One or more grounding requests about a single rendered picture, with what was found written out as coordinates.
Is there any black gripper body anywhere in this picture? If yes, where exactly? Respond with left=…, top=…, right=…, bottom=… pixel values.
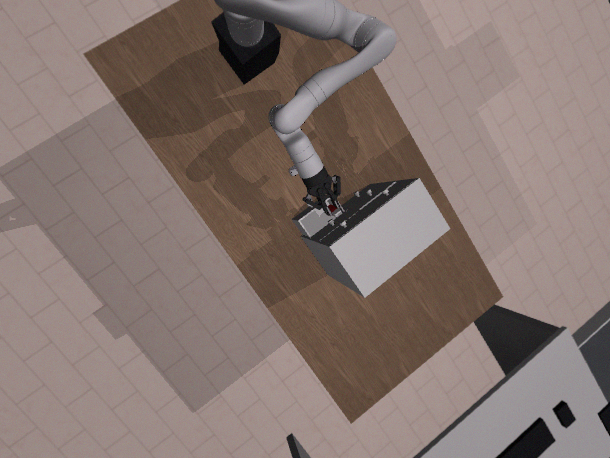
left=301, top=165, right=332, bottom=198

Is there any grey chest of drawers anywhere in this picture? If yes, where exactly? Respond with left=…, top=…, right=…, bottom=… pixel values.
left=301, top=178, right=450, bottom=298

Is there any red and white eraser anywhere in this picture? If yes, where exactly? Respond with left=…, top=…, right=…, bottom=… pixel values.
left=328, top=204, right=342, bottom=218

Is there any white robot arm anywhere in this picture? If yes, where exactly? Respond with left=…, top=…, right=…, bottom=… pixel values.
left=214, top=0, right=396, bottom=179

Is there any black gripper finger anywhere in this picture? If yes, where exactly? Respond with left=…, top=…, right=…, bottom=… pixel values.
left=324, top=175, right=341, bottom=209
left=303, top=188, right=332, bottom=216

